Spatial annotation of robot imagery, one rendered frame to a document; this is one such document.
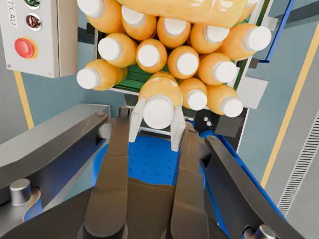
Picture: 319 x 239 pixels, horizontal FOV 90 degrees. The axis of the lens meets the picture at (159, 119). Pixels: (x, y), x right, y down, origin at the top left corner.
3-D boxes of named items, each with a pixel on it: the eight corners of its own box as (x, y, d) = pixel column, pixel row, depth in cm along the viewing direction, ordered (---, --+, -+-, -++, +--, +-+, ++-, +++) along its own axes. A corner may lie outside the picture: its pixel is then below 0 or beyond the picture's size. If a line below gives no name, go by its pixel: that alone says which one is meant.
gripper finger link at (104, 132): (124, 143, 14) (89, 137, 13) (133, 122, 18) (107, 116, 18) (126, 128, 13) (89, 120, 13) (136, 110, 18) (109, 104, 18)
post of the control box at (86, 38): (130, 51, 133) (50, 36, 40) (131, 46, 132) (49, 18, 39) (135, 52, 134) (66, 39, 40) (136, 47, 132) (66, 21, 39)
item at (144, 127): (143, 118, 55) (137, 134, 43) (144, 111, 54) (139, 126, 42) (172, 123, 55) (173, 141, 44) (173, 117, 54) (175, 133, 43)
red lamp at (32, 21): (29, 27, 31) (23, 26, 29) (27, 14, 30) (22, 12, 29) (40, 30, 31) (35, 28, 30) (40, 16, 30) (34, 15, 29)
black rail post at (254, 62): (235, 66, 51) (248, 68, 43) (239, 56, 49) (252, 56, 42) (242, 68, 51) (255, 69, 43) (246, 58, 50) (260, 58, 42)
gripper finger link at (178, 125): (178, 123, 15) (186, 124, 15) (175, 104, 21) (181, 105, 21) (170, 151, 16) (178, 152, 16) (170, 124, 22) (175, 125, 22)
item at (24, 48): (19, 56, 32) (14, 56, 31) (17, 36, 31) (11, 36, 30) (37, 59, 33) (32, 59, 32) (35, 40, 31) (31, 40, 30)
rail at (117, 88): (98, 85, 49) (95, 87, 46) (99, 82, 49) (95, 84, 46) (224, 110, 51) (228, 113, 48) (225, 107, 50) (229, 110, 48)
